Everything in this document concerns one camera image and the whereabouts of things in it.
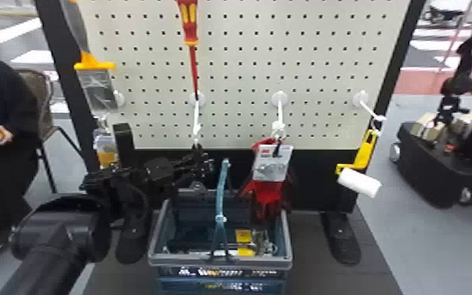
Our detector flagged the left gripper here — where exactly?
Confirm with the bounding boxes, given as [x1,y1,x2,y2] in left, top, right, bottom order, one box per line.
[142,145,215,195]

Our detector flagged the red gloves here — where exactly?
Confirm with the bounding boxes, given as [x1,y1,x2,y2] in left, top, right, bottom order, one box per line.
[237,137,296,222]

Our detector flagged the blue basket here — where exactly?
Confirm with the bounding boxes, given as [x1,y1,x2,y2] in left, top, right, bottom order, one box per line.
[147,158,294,295]

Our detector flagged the metal tool on yellow card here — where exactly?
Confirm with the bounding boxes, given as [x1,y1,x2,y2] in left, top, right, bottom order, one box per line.
[234,228,279,257]

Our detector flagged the red screwdriver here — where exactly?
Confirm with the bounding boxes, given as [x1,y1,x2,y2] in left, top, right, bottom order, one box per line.
[176,0,202,100]

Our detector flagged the yellow scraper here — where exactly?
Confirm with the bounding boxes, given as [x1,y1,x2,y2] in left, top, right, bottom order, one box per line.
[60,0,121,111]

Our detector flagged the white pegboard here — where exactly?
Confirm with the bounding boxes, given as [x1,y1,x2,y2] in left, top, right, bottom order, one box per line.
[34,0,427,265]

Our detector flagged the yellow paint roller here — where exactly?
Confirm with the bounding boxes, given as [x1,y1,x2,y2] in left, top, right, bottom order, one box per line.
[335,128,383,199]

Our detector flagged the black chair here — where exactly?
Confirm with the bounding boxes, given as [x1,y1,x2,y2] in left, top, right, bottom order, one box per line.
[15,67,85,195]

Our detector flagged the person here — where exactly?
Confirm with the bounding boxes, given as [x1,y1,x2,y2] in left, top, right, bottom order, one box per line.
[0,49,42,249]

